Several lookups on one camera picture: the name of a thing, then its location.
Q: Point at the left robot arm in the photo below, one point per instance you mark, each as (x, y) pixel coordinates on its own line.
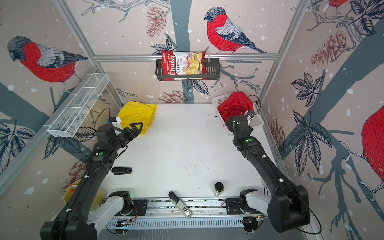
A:
(72, 223)

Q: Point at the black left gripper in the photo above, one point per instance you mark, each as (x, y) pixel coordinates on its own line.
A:
(129, 132)

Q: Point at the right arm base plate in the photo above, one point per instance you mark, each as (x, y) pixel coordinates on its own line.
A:
(234, 207)

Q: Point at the white mesh wall shelf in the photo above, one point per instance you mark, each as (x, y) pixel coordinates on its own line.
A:
(80, 103)

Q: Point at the small black box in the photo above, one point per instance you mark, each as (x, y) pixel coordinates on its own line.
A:
(122, 170)

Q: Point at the small black-lidded jar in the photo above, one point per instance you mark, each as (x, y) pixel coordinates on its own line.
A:
(218, 188)

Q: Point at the red cassava chips bag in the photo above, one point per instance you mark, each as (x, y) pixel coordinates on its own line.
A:
(182, 63)

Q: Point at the black silver stapler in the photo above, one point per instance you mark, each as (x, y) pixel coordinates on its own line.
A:
(180, 205)

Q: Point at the yellow cup of markers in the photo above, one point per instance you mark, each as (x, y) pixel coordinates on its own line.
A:
(98, 201)

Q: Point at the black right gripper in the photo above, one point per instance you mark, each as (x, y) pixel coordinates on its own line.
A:
(231, 126)

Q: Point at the red shorts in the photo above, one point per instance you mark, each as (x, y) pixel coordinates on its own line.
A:
(236, 104)

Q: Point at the black wire wall basket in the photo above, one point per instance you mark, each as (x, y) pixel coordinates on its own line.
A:
(208, 70)

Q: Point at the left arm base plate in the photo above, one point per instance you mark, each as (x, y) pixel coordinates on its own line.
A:
(139, 208)

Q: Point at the yellow shorts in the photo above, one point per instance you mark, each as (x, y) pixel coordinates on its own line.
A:
(135, 112)

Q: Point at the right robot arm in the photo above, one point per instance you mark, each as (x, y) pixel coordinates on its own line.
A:
(288, 205)

